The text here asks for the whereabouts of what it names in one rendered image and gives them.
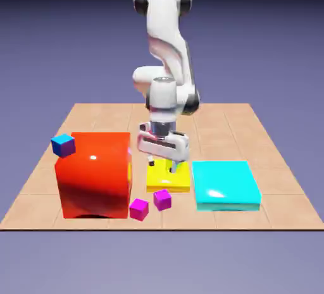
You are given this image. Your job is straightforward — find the large yellow box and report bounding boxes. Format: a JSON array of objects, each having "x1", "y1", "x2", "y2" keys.
[{"x1": 146, "y1": 158, "x2": 191, "y2": 193}]

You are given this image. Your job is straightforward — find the small magenta cube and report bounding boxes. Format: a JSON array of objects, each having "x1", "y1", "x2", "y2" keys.
[
  {"x1": 153, "y1": 188, "x2": 172, "y2": 212},
  {"x1": 128, "y1": 198, "x2": 149, "y2": 222}
]

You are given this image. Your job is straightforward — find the large orange box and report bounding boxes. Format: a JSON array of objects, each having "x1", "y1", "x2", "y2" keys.
[{"x1": 54, "y1": 132, "x2": 133, "y2": 220}]

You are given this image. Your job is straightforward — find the large cyan box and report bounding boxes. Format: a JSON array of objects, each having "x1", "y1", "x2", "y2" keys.
[{"x1": 191, "y1": 160, "x2": 263, "y2": 212}]

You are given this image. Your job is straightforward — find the small blue cube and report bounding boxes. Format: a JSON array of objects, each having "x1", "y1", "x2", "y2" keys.
[{"x1": 50, "y1": 133, "x2": 77, "y2": 159}]

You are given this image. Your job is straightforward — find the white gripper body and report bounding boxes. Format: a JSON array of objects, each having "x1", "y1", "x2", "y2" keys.
[{"x1": 137, "y1": 129, "x2": 190, "y2": 162}]

